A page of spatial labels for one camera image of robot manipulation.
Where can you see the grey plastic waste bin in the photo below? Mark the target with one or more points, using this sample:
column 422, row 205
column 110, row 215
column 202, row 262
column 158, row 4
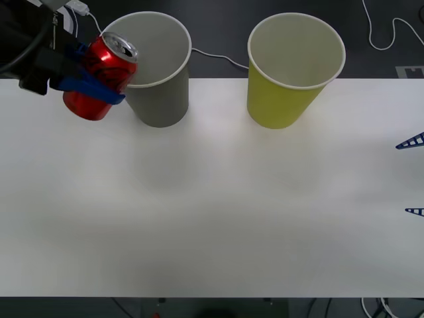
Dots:
column 162, row 102

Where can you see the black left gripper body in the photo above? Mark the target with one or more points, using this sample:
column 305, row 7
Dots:
column 43, row 69

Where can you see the yellow-green plastic waste bin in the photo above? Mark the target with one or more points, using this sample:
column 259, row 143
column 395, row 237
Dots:
column 278, row 102

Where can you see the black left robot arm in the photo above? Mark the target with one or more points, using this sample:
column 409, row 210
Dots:
column 16, row 30

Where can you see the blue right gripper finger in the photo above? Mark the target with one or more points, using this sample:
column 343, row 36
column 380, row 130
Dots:
column 409, row 210
column 410, row 146

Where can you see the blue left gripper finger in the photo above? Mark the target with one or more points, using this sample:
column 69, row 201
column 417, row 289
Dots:
column 92, row 86
column 75, row 51

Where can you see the pale grey flat bracket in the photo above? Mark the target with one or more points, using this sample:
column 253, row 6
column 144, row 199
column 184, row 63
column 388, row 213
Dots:
column 402, row 72

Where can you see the red drink can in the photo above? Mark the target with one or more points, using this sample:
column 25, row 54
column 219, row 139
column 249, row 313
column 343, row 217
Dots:
column 104, row 59

